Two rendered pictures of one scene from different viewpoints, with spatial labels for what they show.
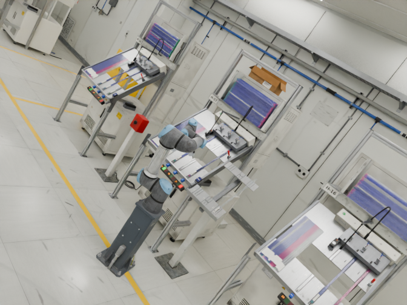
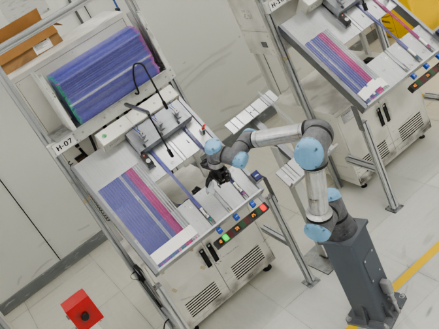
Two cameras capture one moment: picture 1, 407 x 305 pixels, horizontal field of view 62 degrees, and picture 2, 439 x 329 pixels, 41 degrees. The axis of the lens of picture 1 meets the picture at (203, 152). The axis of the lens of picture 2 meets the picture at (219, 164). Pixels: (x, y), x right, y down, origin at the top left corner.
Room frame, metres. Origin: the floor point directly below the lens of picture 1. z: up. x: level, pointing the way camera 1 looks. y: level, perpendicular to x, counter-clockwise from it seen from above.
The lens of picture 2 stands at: (1.25, 2.05, 2.27)
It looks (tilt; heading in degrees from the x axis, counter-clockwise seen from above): 27 degrees down; 308
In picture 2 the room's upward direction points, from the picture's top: 28 degrees counter-clockwise
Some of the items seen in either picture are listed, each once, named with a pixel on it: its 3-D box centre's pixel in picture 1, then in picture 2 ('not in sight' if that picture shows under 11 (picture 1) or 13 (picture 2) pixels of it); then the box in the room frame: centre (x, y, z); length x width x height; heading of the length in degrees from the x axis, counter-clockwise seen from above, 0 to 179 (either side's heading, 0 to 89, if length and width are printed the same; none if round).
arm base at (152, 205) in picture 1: (154, 202); (338, 222); (2.29, 0.09, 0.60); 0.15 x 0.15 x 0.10
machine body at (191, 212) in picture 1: (187, 197); (189, 246); (3.43, -0.13, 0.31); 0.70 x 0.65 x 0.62; 57
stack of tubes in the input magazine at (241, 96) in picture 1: (251, 103); (104, 74); (3.29, -0.11, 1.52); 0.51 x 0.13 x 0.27; 57
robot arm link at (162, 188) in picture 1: (162, 189); (329, 204); (2.29, 0.10, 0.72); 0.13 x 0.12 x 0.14; 85
